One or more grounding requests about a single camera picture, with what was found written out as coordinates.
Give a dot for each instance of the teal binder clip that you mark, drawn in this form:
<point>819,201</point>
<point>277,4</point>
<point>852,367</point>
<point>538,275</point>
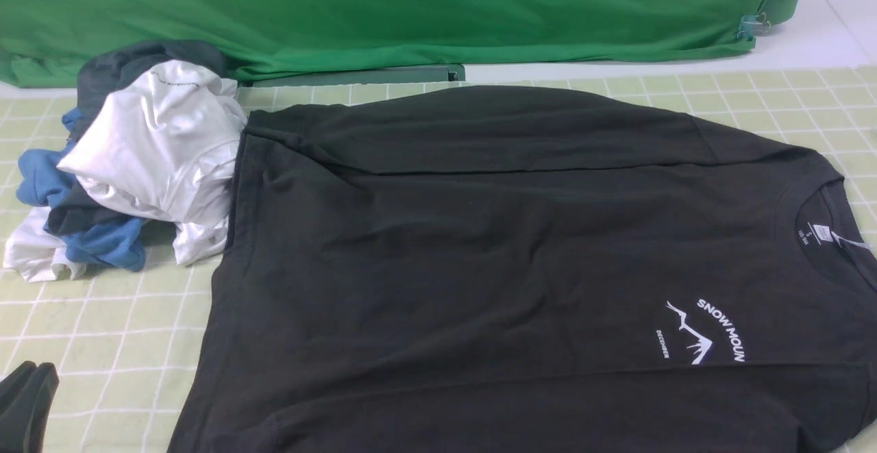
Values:
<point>753,26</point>

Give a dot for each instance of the white crumpled shirt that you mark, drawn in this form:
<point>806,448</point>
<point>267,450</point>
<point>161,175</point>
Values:
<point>164,149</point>

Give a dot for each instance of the green checkered table mat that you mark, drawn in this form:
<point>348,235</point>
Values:
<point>125,344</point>

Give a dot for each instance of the dark gray crumpled garment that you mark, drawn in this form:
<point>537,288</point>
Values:
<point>115,70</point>

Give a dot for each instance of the blue crumpled garment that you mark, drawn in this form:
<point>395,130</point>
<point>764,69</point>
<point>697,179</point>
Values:
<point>93,235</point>

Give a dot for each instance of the dark gray long-sleeve top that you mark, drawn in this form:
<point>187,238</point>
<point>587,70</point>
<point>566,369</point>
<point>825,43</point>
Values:
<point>519,269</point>

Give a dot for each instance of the green metal base bar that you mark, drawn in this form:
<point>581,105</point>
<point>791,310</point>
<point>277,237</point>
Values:
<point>422,74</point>

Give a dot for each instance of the green backdrop cloth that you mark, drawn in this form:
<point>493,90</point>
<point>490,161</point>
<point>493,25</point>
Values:
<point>46,42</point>

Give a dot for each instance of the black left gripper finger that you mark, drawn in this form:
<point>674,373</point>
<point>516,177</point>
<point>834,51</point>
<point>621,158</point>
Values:
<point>17,398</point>
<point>45,383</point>

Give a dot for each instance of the white garment at pile bottom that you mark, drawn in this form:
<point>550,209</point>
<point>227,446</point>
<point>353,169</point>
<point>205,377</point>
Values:
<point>38,255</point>

